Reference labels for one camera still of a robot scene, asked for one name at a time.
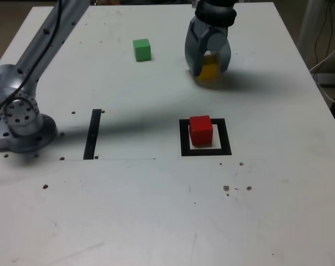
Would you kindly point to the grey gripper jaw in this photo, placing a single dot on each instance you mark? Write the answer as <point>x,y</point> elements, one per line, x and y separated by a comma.
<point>217,41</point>
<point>193,50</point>

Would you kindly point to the yellow cube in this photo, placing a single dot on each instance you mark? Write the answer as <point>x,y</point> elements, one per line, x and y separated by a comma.
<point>210,72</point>

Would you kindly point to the green cube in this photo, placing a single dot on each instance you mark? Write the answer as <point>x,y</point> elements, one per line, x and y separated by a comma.
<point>142,51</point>

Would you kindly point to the red cube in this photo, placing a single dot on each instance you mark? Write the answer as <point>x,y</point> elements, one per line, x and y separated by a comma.
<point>200,130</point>

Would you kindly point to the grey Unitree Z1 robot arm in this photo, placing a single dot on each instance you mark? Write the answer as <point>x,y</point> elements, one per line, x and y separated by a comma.
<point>31,135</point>

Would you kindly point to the black tape square outline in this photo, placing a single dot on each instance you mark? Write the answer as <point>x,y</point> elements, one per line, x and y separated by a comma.
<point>184,138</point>

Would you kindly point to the long grey box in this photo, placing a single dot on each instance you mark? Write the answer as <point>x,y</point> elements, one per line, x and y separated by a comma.
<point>331,79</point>

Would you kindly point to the black tape strip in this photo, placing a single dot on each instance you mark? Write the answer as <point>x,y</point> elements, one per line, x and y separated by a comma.
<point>92,133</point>

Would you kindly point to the white upright post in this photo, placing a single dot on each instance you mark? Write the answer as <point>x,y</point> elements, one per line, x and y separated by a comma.
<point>309,16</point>

